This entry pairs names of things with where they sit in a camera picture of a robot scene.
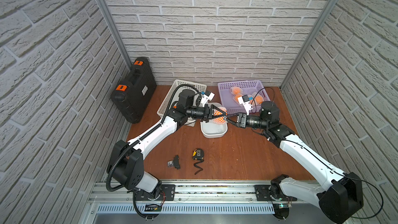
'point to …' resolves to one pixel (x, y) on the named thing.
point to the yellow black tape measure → (198, 154)
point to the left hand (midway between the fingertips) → (225, 115)
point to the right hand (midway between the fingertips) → (228, 118)
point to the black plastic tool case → (130, 96)
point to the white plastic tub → (210, 130)
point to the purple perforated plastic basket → (229, 92)
